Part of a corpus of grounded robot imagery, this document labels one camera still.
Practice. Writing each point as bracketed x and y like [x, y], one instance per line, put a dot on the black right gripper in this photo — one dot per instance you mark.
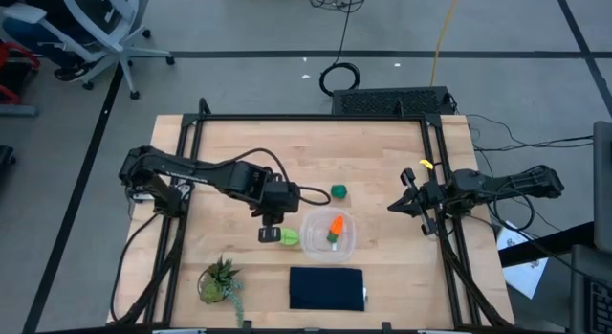
[437, 197]

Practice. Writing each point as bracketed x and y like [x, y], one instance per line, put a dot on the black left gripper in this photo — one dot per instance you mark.
[282, 197]

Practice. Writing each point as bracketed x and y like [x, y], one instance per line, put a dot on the lime green toy produce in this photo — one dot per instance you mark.
[290, 237]

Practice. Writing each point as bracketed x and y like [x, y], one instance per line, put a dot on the orange toy carrot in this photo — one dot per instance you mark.
[336, 226]

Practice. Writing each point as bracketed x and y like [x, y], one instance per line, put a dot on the dark green toy pepper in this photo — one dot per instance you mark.
[339, 191]

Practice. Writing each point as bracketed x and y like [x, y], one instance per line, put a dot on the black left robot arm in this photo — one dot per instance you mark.
[181, 171]

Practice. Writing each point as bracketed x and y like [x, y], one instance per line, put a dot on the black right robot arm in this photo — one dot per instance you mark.
[507, 183]

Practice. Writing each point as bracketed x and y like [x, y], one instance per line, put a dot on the clear plastic tupperware container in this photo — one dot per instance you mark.
[315, 248]

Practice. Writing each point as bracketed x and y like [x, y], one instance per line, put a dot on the yellow tag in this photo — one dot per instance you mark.
[426, 164]

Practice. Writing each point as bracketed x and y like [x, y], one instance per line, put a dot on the potted succulent plant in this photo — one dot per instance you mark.
[217, 276]

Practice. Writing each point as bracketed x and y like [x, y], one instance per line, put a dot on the dark blue folded cloth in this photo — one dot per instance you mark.
[327, 288]

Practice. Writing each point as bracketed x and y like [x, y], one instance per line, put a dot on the black computer case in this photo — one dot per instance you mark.
[382, 102]

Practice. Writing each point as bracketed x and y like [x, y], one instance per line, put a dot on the white paper sheet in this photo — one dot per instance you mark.
[523, 276]

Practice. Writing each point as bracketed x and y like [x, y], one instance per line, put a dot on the grey desk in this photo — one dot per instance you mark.
[603, 181]

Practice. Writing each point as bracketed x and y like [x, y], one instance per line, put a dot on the white office chair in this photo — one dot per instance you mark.
[119, 47]

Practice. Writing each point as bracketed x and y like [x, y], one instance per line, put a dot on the red black bag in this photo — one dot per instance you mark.
[14, 71]

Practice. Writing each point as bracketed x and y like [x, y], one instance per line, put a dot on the black aluminium table frame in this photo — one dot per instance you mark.
[311, 117]

